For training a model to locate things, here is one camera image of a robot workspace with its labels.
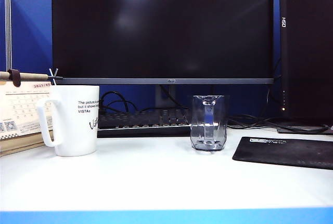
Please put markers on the transparent faceted plastic cup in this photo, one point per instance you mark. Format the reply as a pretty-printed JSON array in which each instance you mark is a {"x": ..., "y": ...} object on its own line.
[{"x": 208, "y": 130}]

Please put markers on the white ceramic mug with text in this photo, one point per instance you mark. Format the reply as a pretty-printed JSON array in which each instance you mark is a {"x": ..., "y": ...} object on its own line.
[{"x": 72, "y": 130}]

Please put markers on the grey monitor stand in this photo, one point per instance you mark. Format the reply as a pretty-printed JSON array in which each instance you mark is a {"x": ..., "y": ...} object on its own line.
[{"x": 160, "y": 96}]

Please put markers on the black keyboard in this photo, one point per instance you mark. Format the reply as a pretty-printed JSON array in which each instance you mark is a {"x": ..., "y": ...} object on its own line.
[{"x": 140, "y": 124}]

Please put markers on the large black AOC monitor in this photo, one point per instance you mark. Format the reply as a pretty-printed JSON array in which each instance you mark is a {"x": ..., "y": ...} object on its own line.
[{"x": 161, "y": 26}]

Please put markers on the metal calendar stand leg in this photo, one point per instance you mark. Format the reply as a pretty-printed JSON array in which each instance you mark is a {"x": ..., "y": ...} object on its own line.
[{"x": 53, "y": 74}]

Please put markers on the black mouse pad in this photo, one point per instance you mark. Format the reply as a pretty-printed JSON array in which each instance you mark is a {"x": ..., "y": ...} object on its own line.
[{"x": 286, "y": 153}]

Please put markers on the black monitor base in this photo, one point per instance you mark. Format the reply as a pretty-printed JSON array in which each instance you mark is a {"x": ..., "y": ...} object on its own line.
[{"x": 299, "y": 130}]

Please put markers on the wooden calendar rod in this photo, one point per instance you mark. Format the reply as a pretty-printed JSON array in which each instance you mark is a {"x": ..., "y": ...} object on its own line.
[{"x": 31, "y": 76}]

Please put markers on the beige desk calendar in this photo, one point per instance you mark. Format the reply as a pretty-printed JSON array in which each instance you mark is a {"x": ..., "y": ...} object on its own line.
[{"x": 20, "y": 109}]

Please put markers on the black HSD monitor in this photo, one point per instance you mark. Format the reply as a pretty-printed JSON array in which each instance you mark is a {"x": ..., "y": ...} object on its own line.
[{"x": 309, "y": 52}]

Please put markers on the blue partition panel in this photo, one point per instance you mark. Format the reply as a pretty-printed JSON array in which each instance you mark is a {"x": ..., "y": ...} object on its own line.
[{"x": 31, "y": 31}]

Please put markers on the aluminium partition post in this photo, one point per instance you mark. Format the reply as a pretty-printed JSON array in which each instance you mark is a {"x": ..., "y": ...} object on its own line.
[{"x": 8, "y": 31}]

